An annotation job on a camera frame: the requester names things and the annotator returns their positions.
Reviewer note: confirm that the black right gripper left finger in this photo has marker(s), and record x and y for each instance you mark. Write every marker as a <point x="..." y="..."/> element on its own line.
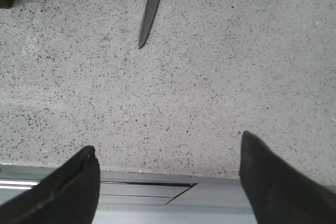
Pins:
<point x="70" y="194"/>

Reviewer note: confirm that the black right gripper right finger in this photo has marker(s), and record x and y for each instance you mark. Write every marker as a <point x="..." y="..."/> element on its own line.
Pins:
<point x="276" y="191"/>

